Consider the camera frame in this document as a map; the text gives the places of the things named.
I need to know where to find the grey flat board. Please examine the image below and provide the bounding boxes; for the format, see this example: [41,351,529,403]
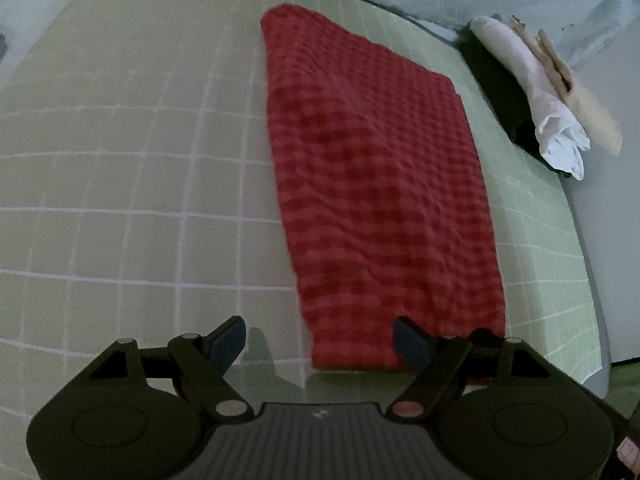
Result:
[562,50,640,367]

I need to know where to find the white rolled cloth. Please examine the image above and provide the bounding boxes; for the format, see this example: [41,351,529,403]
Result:
[470,16,591,181]

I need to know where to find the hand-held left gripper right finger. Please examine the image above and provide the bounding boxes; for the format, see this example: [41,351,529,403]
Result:
[387,316,558,423]

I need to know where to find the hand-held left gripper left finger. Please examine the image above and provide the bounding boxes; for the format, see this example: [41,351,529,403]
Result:
[82,316,252,423]

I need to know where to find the green grid cutting mat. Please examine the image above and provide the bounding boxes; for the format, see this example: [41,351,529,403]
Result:
[0,0,604,411]

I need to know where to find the red checked cloth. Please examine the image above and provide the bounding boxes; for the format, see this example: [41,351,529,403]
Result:
[260,4,506,387]

